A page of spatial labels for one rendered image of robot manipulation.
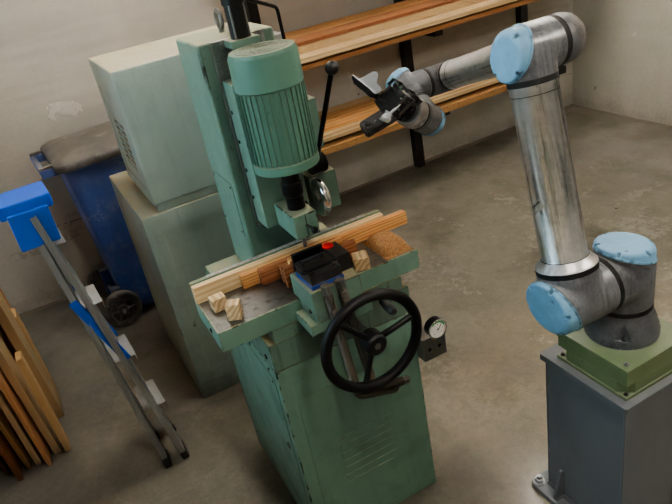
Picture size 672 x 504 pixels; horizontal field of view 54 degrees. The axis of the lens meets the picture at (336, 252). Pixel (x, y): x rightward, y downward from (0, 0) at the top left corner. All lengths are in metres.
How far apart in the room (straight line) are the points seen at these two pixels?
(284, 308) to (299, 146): 0.42
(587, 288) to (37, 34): 3.01
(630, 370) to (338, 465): 0.88
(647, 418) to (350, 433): 0.82
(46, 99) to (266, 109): 2.36
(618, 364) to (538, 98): 0.71
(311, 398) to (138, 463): 1.09
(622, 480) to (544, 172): 0.91
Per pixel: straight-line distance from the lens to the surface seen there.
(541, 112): 1.55
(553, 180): 1.58
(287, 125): 1.64
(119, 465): 2.85
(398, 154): 4.73
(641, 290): 1.80
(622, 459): 1.99
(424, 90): 2.04
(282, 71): 1.61
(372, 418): 2.06
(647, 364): 1.86
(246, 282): 1.82
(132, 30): 3.90
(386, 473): 2.23
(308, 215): 1.77
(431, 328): 1.92
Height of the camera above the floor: 1.80
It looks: 28 degrees down
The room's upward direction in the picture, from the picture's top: 11 degrees counter-clockwise
